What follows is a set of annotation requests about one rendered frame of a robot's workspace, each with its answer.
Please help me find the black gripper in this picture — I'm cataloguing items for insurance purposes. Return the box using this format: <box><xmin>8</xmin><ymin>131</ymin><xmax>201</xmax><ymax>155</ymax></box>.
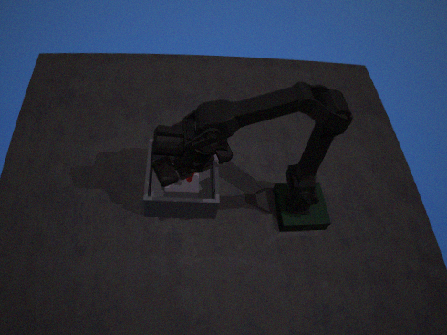
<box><xmin>152</xmin><ymin>142</ymin><xmax>233</xmax><ymax>187</ymax></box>

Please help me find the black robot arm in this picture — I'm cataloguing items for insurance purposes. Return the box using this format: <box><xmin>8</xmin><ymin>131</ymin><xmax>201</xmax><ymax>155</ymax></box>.
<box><xmin>153</xmin><ymin>82</ymin><xmax>353</xmax><ymax>215</ymax></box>

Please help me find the white square plate with hole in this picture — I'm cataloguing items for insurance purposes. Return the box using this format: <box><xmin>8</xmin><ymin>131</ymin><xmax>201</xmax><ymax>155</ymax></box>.
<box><xmin>165</xmin><ymin>170</ymin><xmax>199</xmax><ymax>199</ymax></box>

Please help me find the red peg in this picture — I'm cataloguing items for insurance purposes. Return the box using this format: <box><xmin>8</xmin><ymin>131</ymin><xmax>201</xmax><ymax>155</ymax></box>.
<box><xmin>186</xmin><ymin>172</ymin><xmax>195</xmax><ymax>182</ymax></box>

